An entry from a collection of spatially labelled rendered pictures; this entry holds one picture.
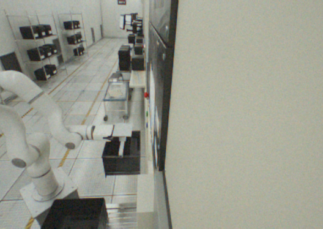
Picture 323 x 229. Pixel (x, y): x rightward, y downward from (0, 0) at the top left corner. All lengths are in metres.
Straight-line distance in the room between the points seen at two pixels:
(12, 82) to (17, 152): 0.38
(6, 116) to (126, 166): 0.65
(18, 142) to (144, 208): 0.83
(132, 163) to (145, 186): 0.46
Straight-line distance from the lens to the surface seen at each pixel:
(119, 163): 1.01
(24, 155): 1.16
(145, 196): 0.53
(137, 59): 3.49
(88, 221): 1.25
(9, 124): 1.13
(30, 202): 1.48
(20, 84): 0.98
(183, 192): 0.20
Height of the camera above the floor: 1.84
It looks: 31 degrees down
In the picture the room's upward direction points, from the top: 3 degrees clockwise
